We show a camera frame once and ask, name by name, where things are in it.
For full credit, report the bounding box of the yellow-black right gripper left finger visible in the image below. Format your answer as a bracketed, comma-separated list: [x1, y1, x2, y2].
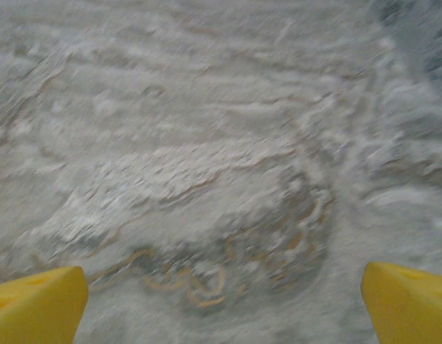
[0, 265, 89, 344]

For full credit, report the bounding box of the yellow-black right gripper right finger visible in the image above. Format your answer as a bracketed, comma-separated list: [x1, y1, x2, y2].
[360, 261, 442, 344]

